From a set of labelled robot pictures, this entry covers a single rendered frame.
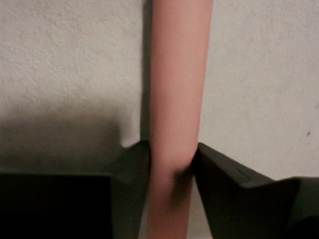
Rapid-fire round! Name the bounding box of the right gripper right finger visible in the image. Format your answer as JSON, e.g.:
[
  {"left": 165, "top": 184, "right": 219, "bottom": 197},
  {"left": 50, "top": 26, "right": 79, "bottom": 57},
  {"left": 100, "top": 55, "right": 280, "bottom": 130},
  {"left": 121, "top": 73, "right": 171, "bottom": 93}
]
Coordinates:
[{"left": 194, "top": 142, "right": 319, "bottom": 239}]

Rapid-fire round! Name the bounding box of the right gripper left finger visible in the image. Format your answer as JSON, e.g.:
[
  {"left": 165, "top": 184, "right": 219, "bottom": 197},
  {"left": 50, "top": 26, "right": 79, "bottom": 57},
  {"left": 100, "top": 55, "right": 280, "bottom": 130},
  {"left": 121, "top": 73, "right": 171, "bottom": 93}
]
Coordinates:
[{"left": 0, "top": 140, "right": 150, "bottom": 239}]

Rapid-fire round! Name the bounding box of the pink long bar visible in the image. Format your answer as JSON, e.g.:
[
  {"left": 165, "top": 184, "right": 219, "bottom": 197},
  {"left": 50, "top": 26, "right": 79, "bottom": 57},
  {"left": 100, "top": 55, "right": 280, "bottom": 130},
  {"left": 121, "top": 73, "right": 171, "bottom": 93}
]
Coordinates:
[{"left": 147, "top": 0, "right": 213, "bottom": 239}]

